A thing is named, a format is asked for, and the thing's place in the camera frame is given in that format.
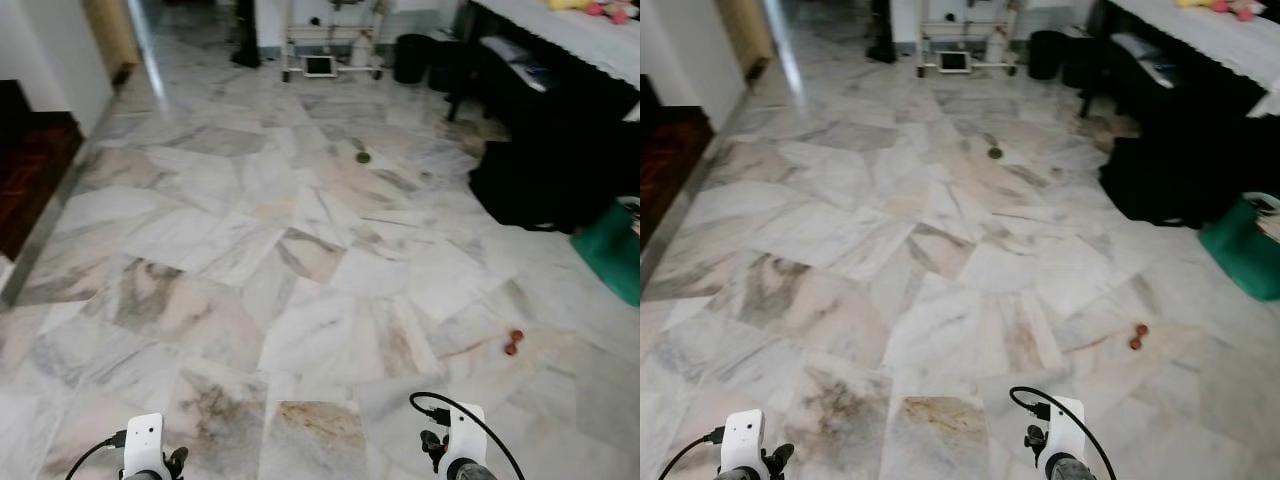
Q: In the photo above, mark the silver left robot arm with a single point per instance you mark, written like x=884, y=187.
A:
x=740, y=475
x=140, y=476

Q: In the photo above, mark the small red dumbbell toy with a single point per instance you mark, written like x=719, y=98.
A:
x=1139, y=336
x=514, y=342

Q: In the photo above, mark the green bag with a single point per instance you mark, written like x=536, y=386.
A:
x=1240, y=250
x=612, y=255

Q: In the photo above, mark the black covered bench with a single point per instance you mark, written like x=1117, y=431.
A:
x=1160, y=185
x=540, y=190

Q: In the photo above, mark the dark wooden cabinet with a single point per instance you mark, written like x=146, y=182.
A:
x=30, y=170
x=670, y=160

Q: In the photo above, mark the black upright piano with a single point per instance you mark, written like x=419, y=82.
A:
x=1200, y=100
x=585, y=100

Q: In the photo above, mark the black bin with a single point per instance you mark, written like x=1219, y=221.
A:
x=411, y=58
x=1046, y=55

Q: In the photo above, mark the white square device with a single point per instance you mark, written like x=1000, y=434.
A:
x=953, y=62
x=320, y=66

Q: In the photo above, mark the white wheeled rack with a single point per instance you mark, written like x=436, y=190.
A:
x=968, y=40
x=335, y=42

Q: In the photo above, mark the black floor stand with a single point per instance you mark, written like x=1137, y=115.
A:
x=882, y=38
x=246, y=40

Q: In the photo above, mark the brown wooden door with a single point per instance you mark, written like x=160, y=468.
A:
x=110, y=35
x=745, y=32

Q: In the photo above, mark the white lace cloth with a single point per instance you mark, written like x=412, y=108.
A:
x=580, y=40
x=1210, y=40

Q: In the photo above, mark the yellow plush toy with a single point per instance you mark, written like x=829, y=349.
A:
x=1195, y=3
x=565, y=4

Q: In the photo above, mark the pink plush toy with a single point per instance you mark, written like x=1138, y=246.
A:
x=615, y=10
x=1240, y=8

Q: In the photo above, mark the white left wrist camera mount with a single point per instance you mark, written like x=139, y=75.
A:
x=143, y=445
x=743, y=440

